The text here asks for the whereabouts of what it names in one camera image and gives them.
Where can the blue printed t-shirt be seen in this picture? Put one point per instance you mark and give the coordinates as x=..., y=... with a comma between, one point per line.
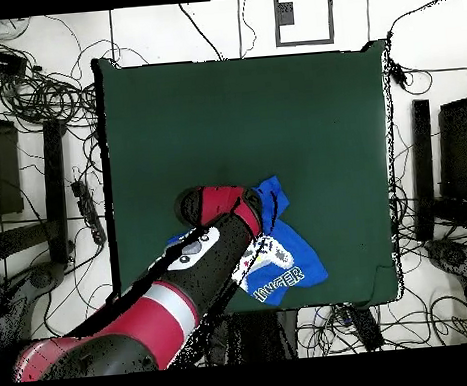
x=302, y=255

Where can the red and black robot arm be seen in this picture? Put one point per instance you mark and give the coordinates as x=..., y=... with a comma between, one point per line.
x=199, y=272

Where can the dark green table cloth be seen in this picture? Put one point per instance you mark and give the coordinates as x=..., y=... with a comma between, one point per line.
x=212, y=122

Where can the black power strip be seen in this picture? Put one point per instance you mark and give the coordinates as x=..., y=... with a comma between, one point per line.
x=366, y=329
x=88, y=210

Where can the black power adapter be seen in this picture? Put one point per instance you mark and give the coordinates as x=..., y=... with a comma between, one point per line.
x=398, y=73

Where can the grey wheeled base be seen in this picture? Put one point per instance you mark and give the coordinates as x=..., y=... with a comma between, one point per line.
x=453, y=256
x=43, y=276

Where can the black electronics box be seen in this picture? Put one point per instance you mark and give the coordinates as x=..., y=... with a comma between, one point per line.
x=0, y=62

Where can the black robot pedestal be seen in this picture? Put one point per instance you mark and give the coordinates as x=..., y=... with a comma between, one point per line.
x=264, y=335

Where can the black frame stand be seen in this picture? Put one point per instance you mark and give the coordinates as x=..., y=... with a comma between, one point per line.
x=54, y=175
x=423, y=166

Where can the grey square frame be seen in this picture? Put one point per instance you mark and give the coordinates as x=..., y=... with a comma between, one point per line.
x=283, y=14

